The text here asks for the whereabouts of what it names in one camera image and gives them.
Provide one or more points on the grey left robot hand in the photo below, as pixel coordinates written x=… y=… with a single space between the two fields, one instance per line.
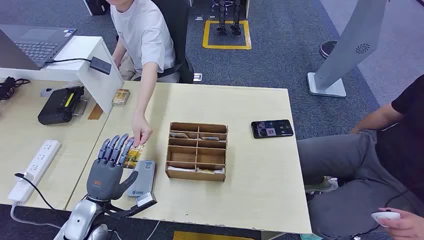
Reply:
x=102 y=180

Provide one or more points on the person's left hand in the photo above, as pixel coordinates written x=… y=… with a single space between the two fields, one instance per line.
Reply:
x=409 y=228
x=141 y=129

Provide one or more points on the white handheld remote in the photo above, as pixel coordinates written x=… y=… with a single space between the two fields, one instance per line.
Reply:
x=384 y=217

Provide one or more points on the yellow ID card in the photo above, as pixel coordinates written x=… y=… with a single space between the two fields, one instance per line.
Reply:
x=136 y=157

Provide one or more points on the stack of yellow cards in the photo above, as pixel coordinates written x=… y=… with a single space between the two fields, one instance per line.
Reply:
x=121 y=97

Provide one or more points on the wooden card organizer box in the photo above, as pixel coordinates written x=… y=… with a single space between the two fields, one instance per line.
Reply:
x=195 y=177

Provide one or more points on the person's right forearm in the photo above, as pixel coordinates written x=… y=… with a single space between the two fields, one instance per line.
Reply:
x=377 y=117

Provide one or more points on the person's left forearm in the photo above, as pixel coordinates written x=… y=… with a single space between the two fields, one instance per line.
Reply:
x=146 y=89

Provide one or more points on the grey printed card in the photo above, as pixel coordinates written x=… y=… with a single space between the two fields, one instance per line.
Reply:
x=179 y=135

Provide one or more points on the grey card reader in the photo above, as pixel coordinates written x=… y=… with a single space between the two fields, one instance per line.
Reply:
x=144 y=180

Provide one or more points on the dark striped card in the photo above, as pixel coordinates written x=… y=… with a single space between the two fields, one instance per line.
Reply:
x=210 y=138

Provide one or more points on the yellow room key card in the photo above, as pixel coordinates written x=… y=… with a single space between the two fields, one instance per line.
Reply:
x=207 y=171

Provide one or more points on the black card terminal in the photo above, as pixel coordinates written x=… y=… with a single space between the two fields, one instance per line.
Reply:
x=59 y=106

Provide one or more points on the person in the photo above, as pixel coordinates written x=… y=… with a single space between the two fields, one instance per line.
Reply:
x=145 y=33
x=348 y=159

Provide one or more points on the white desk riser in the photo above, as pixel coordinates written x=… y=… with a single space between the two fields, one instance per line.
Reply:
x=99 y=86

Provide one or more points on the clear terminal stand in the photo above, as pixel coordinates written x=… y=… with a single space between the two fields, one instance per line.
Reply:
x=81 y=108

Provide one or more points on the white power strip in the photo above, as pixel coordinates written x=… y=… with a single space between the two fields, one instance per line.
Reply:
x=34 y=170

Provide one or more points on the black usb hub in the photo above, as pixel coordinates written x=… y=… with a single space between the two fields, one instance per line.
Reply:
x=100 y=65

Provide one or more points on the silver floor socket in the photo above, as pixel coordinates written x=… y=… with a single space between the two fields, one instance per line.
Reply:
x=212 y=17
x=199 y=18
x=197 y=77

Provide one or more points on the grey green shoe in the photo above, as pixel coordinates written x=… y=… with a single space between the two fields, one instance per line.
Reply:
x=323 y=185

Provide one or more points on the teal object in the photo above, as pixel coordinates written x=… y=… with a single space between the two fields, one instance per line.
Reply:
x=309 y=236

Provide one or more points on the small grey puck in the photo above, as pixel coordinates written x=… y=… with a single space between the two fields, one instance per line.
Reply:
x=47 y=92

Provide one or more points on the black office chair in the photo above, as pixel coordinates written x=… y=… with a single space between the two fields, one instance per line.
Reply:
x=175 y=20

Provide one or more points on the black smartphone lit screen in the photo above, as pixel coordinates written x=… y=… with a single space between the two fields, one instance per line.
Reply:
x=272 y=128

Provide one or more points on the grey laptop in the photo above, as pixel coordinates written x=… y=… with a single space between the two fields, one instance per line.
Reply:
x=36 y=46

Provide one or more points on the black robot legs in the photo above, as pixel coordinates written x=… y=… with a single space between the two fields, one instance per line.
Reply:
x=236 y=16

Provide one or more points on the grey kiosk stand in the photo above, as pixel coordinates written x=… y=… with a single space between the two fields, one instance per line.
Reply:
x=351 y=46

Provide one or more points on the round black base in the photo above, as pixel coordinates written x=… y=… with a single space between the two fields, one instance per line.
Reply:
x=326 y=49

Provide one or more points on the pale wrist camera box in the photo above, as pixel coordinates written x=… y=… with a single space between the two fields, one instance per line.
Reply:
x=145 y=199

